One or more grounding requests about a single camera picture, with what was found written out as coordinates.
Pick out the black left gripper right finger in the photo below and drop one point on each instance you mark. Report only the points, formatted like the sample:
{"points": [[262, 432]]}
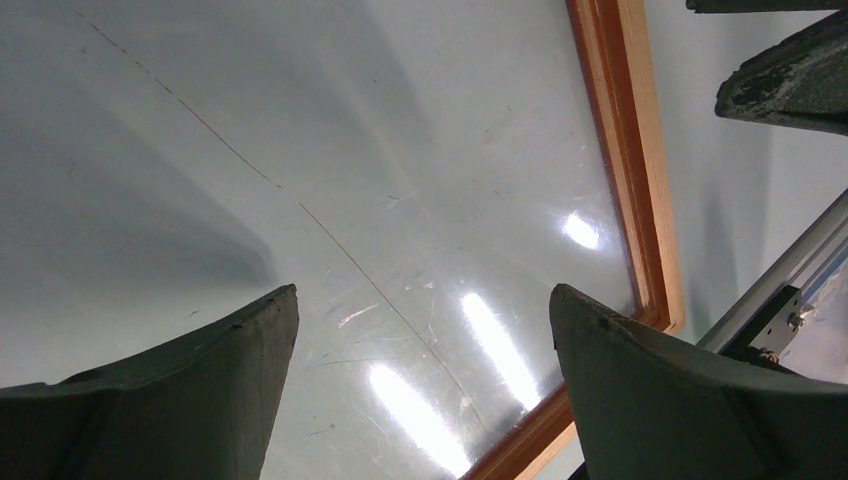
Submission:
{"points": [[648, 405]]}

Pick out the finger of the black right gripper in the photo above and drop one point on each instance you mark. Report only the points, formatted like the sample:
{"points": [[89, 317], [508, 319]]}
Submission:
{"points": [[756, 6], [799, 83]]}

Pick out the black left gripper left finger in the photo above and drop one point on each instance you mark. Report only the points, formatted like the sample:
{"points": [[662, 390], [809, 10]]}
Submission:
{"points": [[200, 406]]}

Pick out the clear acrylic sheet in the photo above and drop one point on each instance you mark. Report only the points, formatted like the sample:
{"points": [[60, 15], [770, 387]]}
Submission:
{"points": [[424, 172]]}

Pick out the aluminium rail right side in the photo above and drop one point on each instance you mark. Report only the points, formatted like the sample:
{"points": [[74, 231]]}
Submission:
{"points": [[794, 317]]}

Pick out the wooden picture frame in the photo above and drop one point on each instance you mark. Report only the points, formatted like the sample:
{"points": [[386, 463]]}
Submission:
{"points": [[614, 51]]}

